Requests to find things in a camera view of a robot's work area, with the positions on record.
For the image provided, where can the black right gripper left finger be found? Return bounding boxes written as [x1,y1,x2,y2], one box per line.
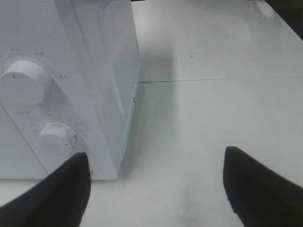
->
[0,153,91,227]

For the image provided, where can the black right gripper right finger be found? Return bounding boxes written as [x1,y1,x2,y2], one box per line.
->
[223,147,303,227]

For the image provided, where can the white timer knob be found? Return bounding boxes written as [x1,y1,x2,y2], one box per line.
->
[38,122,78,154]

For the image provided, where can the upper white power knob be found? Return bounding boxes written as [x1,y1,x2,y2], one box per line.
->
[0,60,53,105]

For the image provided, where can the white microwave oven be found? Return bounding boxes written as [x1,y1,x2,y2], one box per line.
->
[0,0,140,180]

